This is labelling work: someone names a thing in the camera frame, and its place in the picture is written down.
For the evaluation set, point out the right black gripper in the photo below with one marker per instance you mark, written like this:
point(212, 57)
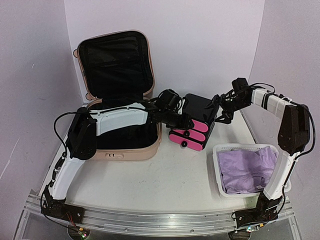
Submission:
point(228, 117)

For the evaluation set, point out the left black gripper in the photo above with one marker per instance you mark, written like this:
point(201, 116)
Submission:
point(185, 123)

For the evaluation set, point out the black pink drawer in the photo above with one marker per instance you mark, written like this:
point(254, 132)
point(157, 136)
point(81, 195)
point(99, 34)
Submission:
point(186, 143)

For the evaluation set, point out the white perforated plastic basket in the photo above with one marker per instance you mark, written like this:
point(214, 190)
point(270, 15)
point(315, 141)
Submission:
point(217, 170)

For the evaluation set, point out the purple garment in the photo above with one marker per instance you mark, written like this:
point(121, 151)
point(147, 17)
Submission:
point(245, 171)

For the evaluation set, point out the pink hard-shell suitcase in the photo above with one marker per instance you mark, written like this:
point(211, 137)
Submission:
point(117, 71)

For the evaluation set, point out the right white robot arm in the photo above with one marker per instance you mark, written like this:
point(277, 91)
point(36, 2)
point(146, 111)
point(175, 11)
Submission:
point(296, 130)

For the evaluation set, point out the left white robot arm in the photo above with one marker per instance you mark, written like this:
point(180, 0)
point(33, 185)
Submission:
point(87, 125)

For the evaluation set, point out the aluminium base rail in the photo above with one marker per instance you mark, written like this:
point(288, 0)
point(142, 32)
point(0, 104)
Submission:
point(134, 223)

